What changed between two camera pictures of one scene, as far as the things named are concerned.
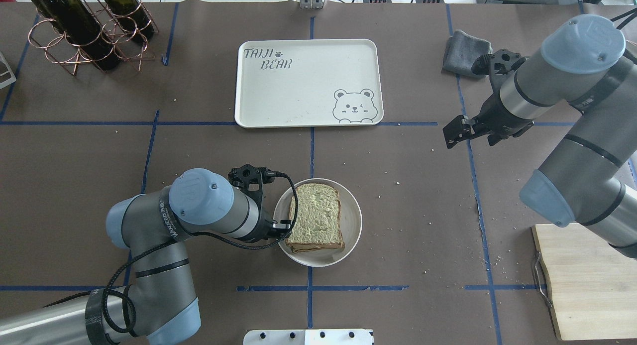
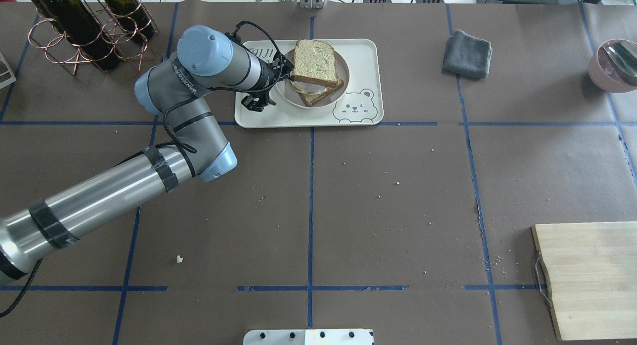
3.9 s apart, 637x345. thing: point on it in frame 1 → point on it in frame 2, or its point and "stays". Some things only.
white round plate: x=351 y=218 → x=287 y=91
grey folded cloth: x=461 y=51 stays
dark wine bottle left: x=63 y=8 stays
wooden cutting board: x=593 y=284 stays
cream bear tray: x=308 y=82 stays
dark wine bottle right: x=127 y=7 stays
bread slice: x=318 y=217 → x=315 y=61
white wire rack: x=7 y=75 stays
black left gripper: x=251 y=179 → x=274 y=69
